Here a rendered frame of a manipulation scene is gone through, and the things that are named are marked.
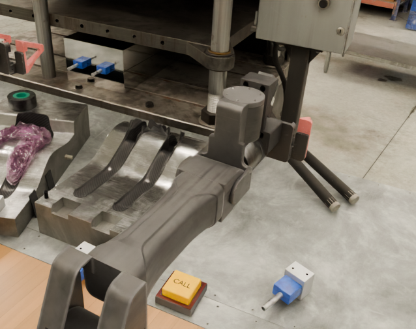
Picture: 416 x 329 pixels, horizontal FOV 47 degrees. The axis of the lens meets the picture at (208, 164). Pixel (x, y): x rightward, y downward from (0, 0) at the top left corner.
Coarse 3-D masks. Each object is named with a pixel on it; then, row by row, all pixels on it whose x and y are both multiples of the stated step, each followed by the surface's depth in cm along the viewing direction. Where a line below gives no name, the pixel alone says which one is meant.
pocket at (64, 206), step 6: (66, 198) 109; (54, 204) 107; (60, 204) 109; (66, 204) 110; (72, 204) 109; (78, 204) 108; (54, 210) 108; (60, 210) 109; (66, 210) 109; (72, 210) 110; (60, 216) 106; (66, 216) 108
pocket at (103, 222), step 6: (96, 216) 104; (102, 216) 107; (108, 216) 106; (114, 216) 105; (96, 222) 105; (102, 222) 107; (108, 222) 107; (114, 222) 106; (96, 228) 103; (102, 228) 105; (108, 228) 105
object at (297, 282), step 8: (296, 264) 100; (288, 272) 98; (296, 272) 98; (304, 272) 98; (312, 272) 98; (280, 280) 98; (288, 280) 98; (296, 280) 98; (304, 280) 96; (312, 280) 99; (280, 288) 96; (288, 288) 96; (296, 288) 96; (304, 288) 97; (280, 296) 95; (288, 296) 95; (296, 296) 97; (304, 296) 99; (264, 304) 93; (272, 304) 94; (288, 304) 96
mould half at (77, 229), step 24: (144, 144) 125; (192, 144) 124; (96, 168) 121; (144, 168) 120; (168, 168) 119; (48, 192) 110; (72, 192) 111; (96, 192) 112; (120, 192) 113; (48, 216) 107; (72, 216) 104; (120, 216) 104; (72, 240) 108; (96, 240) 104
